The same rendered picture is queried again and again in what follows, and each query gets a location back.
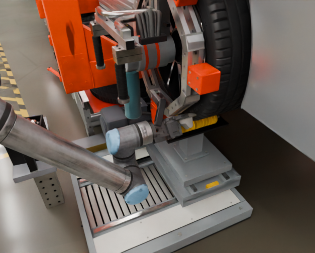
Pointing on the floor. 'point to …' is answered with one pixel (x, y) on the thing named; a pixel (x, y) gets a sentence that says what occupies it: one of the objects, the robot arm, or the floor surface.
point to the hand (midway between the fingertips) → (192, 114)
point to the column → (49, 189)
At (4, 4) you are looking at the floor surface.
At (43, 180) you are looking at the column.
